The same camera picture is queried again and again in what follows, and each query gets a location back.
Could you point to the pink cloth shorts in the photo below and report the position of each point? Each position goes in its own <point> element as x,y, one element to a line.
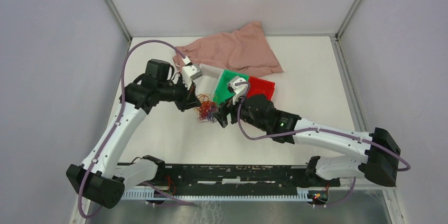
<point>245,50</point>

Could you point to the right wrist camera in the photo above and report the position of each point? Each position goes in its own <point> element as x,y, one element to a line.
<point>239,87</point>

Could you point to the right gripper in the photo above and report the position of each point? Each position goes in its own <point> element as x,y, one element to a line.
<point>226,108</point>

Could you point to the red plastic bin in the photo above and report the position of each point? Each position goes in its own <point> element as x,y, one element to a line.
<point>260,86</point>

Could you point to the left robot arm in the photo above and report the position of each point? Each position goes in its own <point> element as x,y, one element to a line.
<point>97,177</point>

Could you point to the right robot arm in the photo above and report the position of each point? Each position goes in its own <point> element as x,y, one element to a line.
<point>373,155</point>

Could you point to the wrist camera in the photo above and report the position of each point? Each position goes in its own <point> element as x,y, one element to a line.
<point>190,73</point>
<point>239,87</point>

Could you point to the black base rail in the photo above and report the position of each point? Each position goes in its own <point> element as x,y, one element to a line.
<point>236,180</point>

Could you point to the white cable duct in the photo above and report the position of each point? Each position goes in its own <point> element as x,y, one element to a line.
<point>149,194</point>

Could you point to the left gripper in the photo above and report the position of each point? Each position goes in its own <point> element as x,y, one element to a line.
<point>189,99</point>

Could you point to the translucent white bin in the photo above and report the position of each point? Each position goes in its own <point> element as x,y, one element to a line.
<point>210,71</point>

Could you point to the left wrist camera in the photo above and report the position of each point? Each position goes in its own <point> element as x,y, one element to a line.
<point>190,73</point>

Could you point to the green plastic bin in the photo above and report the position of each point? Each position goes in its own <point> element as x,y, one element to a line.
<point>222,93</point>

